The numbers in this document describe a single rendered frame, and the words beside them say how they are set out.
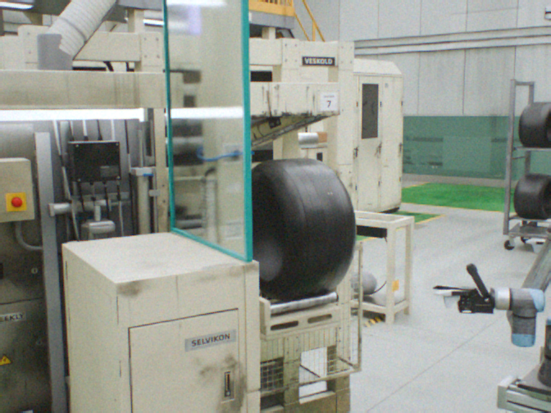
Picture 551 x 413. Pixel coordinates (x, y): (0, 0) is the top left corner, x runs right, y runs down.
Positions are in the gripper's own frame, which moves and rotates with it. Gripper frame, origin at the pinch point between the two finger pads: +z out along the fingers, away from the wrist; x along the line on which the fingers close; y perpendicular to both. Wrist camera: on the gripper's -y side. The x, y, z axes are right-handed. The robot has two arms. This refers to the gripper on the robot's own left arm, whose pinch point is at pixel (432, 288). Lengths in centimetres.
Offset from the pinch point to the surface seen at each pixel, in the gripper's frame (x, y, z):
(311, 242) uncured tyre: 12.7, -13.5, 43.9
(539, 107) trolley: 551, -131, -119
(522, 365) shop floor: 224, 77, -62
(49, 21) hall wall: 846, -325, 650
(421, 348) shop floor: 241, 74, 2
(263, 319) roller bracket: 13, 17, 62
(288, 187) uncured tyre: 16, -34, 54
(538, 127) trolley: 543, -109, -116
